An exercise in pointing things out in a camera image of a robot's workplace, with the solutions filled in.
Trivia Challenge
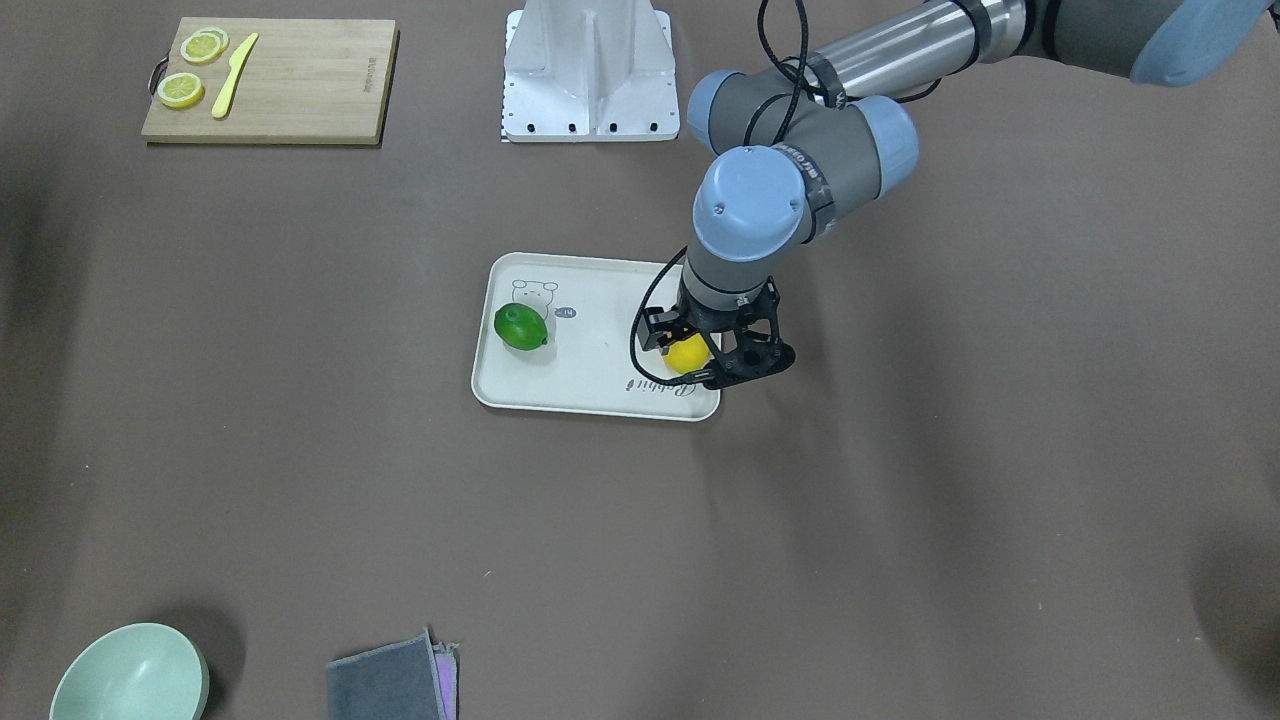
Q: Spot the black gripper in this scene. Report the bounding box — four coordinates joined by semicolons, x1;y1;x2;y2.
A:
643;281;796;389

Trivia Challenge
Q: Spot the yellow lemon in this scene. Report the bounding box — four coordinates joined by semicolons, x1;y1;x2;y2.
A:
663;334;712;375

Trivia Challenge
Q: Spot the green lime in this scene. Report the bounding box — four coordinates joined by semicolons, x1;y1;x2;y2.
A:
492;302;550;352

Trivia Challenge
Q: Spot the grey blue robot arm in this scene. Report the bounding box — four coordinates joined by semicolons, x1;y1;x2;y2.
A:
635;1;1277;389

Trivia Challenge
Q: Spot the cream rabbit print tray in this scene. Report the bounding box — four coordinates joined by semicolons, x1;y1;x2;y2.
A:
471;252;721;421

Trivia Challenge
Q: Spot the purple folded cloth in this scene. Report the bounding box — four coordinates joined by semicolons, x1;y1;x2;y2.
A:
431;644;460;720

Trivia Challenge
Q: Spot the grey folded cloth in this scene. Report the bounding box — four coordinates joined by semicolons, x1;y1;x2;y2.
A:
325;632;445;719

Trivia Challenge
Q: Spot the wooden cutting board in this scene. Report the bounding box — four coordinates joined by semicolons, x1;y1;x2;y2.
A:
141;15;399;146

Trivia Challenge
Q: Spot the yellow plastic knife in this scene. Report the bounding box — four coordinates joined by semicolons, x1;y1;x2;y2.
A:
211;32;259;120

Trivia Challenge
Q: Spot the upper lemon slice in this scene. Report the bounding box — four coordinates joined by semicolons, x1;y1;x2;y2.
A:
179;27;230;65

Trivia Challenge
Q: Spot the lemon slice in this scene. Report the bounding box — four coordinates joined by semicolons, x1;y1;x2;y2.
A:
179;27;230;65
154;72;205;110

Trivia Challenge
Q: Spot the lower lemon slice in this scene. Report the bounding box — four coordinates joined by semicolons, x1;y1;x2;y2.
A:
154;72;205;110

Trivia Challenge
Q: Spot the light green bowl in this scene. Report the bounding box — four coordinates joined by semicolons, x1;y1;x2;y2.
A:
47;623;211;719

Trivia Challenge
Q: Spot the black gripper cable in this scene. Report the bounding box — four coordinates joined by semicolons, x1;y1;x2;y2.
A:
628;246;701;386

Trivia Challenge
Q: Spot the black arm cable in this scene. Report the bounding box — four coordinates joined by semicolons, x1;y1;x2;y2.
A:
742;0;946;151

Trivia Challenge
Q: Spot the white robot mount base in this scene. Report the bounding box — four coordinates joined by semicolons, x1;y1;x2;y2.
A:
500;1;681;143

